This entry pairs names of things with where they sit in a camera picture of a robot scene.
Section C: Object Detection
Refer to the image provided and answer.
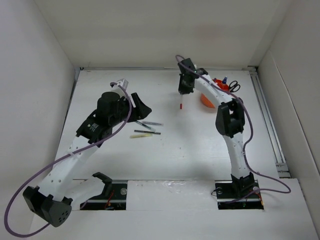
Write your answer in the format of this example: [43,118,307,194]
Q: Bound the yellow highlighter pen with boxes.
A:
[129,133,153,139]

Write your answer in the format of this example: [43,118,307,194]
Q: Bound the back aluminium rail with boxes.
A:
[79,66,256,71]

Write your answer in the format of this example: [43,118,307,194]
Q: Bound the grey purple pen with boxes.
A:
[142,121,164,127]

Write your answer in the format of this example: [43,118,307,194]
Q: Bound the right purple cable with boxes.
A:
[175,54,292,204]

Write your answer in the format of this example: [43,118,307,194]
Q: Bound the orange round organizer container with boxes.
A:
[195,78,232,108]

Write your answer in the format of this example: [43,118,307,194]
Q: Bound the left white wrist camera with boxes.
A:
[110,78,129,97]

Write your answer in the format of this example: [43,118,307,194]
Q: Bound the black handled scissors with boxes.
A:
[228,80,241,93]

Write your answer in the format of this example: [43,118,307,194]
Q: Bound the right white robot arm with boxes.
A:
[178,58,255,199]

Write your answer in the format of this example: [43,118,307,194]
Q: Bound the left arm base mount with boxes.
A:
[80,180,128,211]

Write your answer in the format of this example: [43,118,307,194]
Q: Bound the right aluminium rail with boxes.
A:
[248,67,291,179]

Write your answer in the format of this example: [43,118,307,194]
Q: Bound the white marker red cap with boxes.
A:
[179,94,184,110]

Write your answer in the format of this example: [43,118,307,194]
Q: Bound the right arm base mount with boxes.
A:
[211,180,264,210]

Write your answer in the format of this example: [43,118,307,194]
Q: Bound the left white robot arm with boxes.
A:
[22,91,152,227]

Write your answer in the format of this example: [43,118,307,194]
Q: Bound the green black pen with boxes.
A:
[136,121,152,130]

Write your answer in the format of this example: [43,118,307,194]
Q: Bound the purple cable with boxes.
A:
[175,54,292,204]
[4,83,133,238]

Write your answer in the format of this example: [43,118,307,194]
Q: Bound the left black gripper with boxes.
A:
[110,93,151,127]

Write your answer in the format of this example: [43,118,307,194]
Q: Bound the black slim pen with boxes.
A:
[134,129,161,135]

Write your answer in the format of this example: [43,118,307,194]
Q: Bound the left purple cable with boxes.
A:
[4,83,133,238]

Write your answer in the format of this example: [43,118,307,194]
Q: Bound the aluminium rail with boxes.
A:
[79,66,256,71]
[248,67,291,179]

